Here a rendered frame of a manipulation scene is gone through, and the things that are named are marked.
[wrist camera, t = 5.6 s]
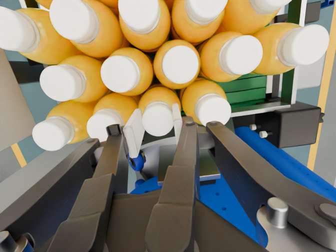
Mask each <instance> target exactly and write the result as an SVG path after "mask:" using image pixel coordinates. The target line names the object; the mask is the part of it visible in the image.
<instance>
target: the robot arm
mask: <svg viewBox="0 0 336 252"><path fill-rule="evenodd" d="M172 114H173V124H174V131H175V139H176V146H177V147H176V151H175V155H174V159H173V163H172V165H169V166H168V168H167V171H166V175H165V178H164V181H163V185H162V188H159V189H156V190H153V191H150V192H146V193H143V194H130V193H128V172H129V157H130V158H137V156H138V155H139V151H140V147H141V144H142V140H143V136H144V133H145V129H144V127H143V123H142V117H143V116H142V111H141V109H140V108H136V109H135V110H134V112H133V113H132V115H131V117H130V118H129V120H128V121H127V123H126V125H123V126H121V125H120V124H119V123H116V124H111V125H109V126H107V127H106V128H105V129H106V132H107V135H108V137H107V139H106V141H102V142H100V140H99V139H98V138H90V139H88V140H86V141H85V142H83V143H82V144H81V145H80V146H79V147H77V148H76V149H75V150H74V151H73V152H72V153H70V154H69V155H68V156H67V157H66V158H65V159H63V160H62V161H61V162H60V163H59V164H57V165H56V166H55V167H54V168H53V169H52V170H50V171H49V172H48V173H47V174H46V175H45V176H43V177H42V178H41V179H40V180H39V181H38V182H36V183H35V184H34V185H33V186H32V187H31V188H29V189H28V190H27V191H26V192H25V193H24V194H22V195H21V196H20V197H19V198H18V199H16V200H15V201H14V202H13V203H12V204H11V205H9V206H8V207H7V208H6V209H5V210H4V211H2V212H1V213H0V252H336V202H334V201H332V200H330V199H328V198H326V197H324V196H322V195H320V194H319V193H317V192H315V191H313V190H311V189H309V188H307V187H305V186H303V185H301V184H299V183H297V182H295V181H293V180H291V179H289V178H287V177H285V176H284V175H283V174H282V173H281V172H279V171H278V170H277V169H276V168H275V167H274V166H272V165H271V164H270V163H269V162H268V161H266V160H265V159H264V158H263V157H262V156H261V155H259V154H258V153H257V152H256V151H255V150H253V149H252V148H251V147H250V146H249V145H247V144H246V143H245V142H244V141H243V140H242V139H240V138H239V137H238V136H237V135H236V134H234V133H233V132H232V131H231V130H230V129H229V128H227V127H226V126H225V125H224V124H223V123H221V122H220V121H215V120H213V121H210V122H207V123H206V127H201V126H198V125H197V123H196V122H194V119H193V117H191V116H183V117H181V113H180V109H179V105H178V103H173V104H172ZM200 149H207V151H208V153H209V155H210V156H211V158H212V160H213V161H214V163H215V164H216V166H217V168H218V169H219V171H220V173H221V174H222V176H223V177H224V179H225V181H226V182H227V184H228V185H229V187H230V189H231V190H232V192H233V194H234V195H235V197H236V198H237V200H238V202H239V203H240V205H241V207H242V208H243V210H244V211H245V213H246V215H247V216H248V218H249V219H250V221H251V222H252V224H253V225H254V226H255V227H256V237H257V240H258V241H259V243H260V244H259V243H257V242H256V241H255V240H253V239H252V238H250V237H249V236H248V235H246V234H245V233H244V232H242V231H241V230H240V229H238V228H237V227H235V226H234V225H233V224H231V223H230V222H229V221H227V220H226V219H224V218H223V217H222V216H220V215H219V214H218V213H216V212H215V211H214V210H212V209H211V208H209V207H208V206H207V205H205V204H204V203H203V202H201V201H200ZM128 153H129V156H128Z"/></svg>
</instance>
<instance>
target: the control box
mask: <svg viewBox="0 0 336 252"><path fill-rule="evenodd" d="M35 126H36V122H35V120H34V118H33V116H32V113H31V111H30V109H29V106H28V104H27V102H26V99H25V97H24V95H23V93H22V90H21V88H20V86H19V83H18V81H17V79H16V77H15V74H14V72H13V70H12V67H11V65H10V63H9V60H8V58H7V56H6V54H5V51H4V49H2V48H0V151H2V150H4V149H6V148H8V147H10V146H12V145H13V144H15V143H17V142H19V141H21V140H23V139H25V138H27V137H29V136H31V135H32V133H33V129H34V127H35Z"/></svg>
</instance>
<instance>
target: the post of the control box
mask: <svg viewBox="0 0 336 252"><path fill-rule="evenodd" d="M9 63H10V66H11V68H12V70H13V73H14V75H15V77H16V79H17V82H18V84H19V85H25V84H32V83H40V76H41V73H42V71H43V70H44V69H45V68H44V66H30V65H29V62H28V61H11V60H9Z"/></svg>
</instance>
